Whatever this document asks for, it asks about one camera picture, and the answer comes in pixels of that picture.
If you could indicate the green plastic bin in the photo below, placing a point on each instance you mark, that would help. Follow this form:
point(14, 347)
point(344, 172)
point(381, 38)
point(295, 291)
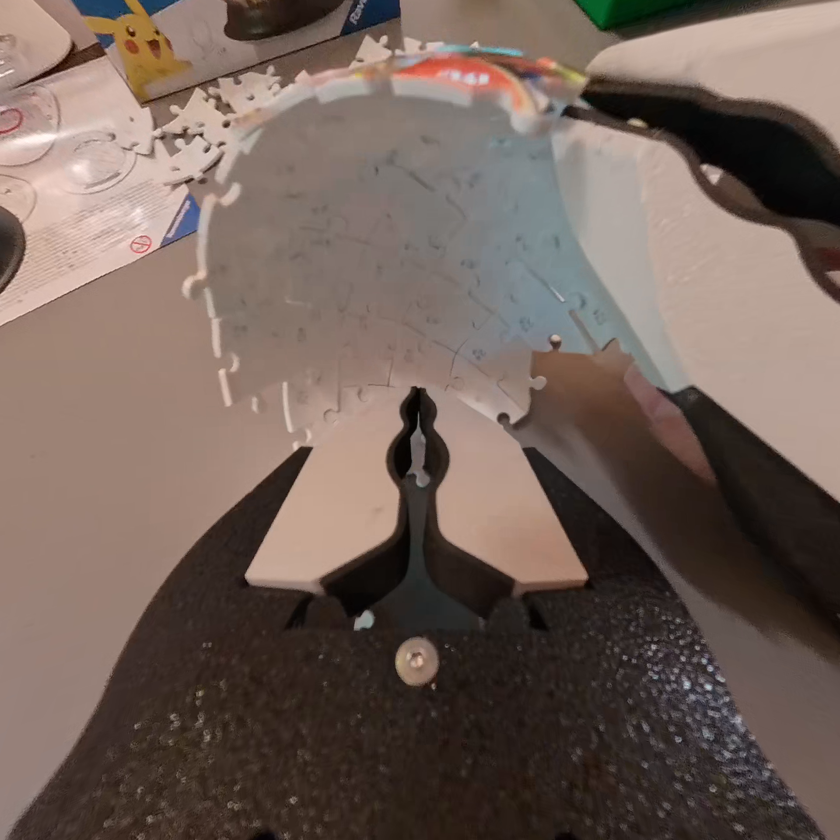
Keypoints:
point(643, 10)

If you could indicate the black round ball stand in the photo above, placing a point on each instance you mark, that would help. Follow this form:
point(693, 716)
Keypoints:
point(10, 249)

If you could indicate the paper puzzle leaflet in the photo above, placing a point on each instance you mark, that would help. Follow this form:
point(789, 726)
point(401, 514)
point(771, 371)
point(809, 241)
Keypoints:
point(85, 223)

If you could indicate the blue puzzle box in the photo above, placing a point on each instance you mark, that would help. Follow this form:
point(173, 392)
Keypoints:
point(262, 33)

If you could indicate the person's right hand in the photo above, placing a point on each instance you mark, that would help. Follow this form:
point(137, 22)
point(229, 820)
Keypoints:
point(669, 420)

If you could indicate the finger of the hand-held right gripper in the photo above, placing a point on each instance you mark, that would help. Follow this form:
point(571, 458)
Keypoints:
point(722, 315)
point(754, 72)

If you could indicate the partly built puzzle ball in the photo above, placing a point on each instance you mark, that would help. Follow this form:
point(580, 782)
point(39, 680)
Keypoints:
point(380, 249)

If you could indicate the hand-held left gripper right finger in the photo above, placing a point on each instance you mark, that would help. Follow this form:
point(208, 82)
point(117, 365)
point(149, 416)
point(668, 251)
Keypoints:
point(505, 525)

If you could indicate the pile of white puzzle pieces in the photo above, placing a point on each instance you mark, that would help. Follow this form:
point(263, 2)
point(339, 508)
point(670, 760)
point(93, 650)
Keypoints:
point(197, 131)

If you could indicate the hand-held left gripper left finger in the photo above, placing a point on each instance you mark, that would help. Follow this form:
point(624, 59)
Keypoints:
point(328, 518)

